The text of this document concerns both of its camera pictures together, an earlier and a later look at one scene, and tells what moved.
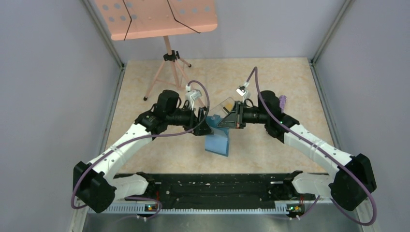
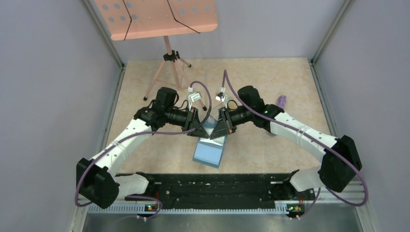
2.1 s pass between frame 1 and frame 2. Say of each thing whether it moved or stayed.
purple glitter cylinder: stayed
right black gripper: moved
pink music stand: stayed
